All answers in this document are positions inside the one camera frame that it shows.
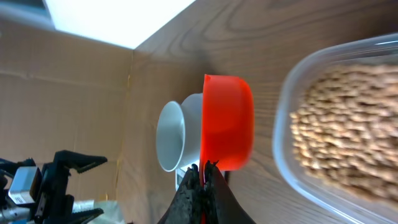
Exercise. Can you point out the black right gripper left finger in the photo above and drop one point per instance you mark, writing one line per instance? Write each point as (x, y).
(185, 207)

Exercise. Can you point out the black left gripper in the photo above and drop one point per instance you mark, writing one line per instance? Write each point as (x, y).
(54, 205)

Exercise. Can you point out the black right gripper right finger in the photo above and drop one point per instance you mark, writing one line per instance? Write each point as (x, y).
(220, 205)

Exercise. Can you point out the red measuring scoop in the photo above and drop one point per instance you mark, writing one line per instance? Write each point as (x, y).
(227, 125)

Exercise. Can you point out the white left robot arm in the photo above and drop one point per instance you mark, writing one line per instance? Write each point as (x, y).
(10, 212)

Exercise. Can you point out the white digital kitchen scale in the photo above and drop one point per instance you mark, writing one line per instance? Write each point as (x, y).
(187, 178)

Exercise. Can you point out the grey round bowl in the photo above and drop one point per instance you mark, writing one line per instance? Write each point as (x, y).
(178, 134)

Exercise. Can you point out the brown cardboard panel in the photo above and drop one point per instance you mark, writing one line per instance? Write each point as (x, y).
(60, 92)

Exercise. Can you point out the clear plastic container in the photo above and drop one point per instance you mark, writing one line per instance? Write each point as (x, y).
(374, 51)

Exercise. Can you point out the pile of soybeans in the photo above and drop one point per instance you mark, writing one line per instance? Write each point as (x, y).
(345, 130)

